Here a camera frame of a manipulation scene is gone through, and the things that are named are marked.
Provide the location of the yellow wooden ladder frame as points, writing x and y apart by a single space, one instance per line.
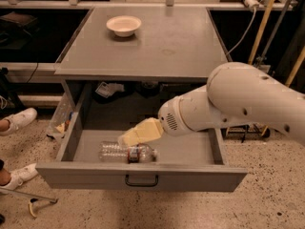
256 59

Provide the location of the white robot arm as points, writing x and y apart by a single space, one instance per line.
235 94

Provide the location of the white sneaker upper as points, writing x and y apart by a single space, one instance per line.
15 122

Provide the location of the white ceramic bowl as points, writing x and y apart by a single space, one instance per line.
124 26

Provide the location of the black drawer handle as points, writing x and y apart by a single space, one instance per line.
141 181

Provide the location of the clear plastic water bottle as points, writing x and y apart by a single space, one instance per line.
113 152

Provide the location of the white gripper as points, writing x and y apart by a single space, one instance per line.
169 117

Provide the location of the grey open top drawer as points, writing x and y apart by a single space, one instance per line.
195 162

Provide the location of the grey metal cabinet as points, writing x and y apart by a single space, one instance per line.
173 44

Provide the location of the clear plastic bin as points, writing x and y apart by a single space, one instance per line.
60 120

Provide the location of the white paper tag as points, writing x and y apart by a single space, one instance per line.
109 89

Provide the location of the white sneaker lower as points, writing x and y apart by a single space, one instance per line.
13 179

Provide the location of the grabber tool on floor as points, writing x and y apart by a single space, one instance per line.
32 199

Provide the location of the white sneaker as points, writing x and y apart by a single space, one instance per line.
15 122
13 179

